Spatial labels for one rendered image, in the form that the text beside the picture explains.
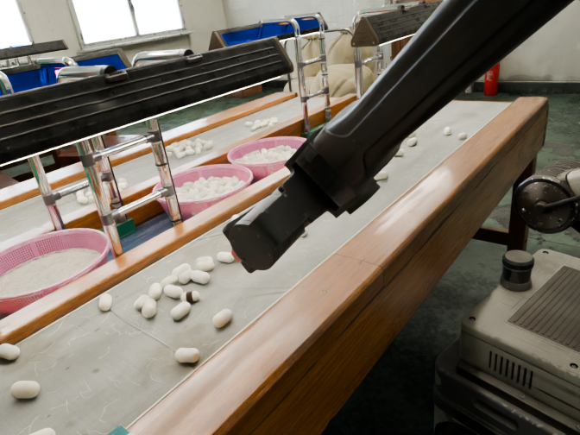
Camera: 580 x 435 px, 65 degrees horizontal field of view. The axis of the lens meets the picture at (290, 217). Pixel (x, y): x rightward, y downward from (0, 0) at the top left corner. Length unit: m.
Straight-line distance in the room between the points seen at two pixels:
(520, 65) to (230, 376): 5.11
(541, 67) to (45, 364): 5.16
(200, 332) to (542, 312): 0.78
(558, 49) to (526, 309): 4.38
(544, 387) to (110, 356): 0.83
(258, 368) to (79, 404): 0.24
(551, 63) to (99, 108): 5.01
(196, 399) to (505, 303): 0.81
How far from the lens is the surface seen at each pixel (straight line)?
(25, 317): 0.87
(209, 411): 0.57
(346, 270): 0.76
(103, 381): 0.71
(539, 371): 1.09
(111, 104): 0.71
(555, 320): 1.17
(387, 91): 0.33
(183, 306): 0.76
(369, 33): 1.28
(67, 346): 0.80
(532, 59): 5.45
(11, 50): 3.88
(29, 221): 1.37
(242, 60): 0.89
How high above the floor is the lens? 1.18
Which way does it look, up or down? 25 degrees down
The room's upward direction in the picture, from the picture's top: 8 degrees counter-clockwise
